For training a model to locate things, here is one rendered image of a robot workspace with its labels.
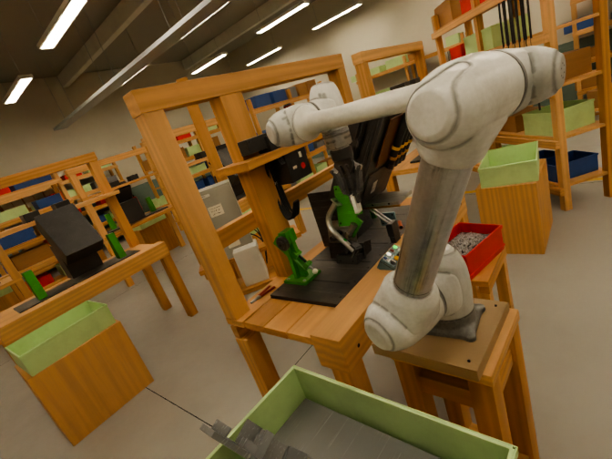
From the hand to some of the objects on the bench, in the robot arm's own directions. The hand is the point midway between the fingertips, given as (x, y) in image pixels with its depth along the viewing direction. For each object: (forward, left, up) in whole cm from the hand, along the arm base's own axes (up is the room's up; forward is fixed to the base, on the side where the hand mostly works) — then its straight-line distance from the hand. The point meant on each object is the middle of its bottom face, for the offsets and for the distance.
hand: (356, 203), depth 124 cm
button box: (+8, -31, -45) cm, 55 cm away
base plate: (+36, -52, -43) cm, 77 cm away
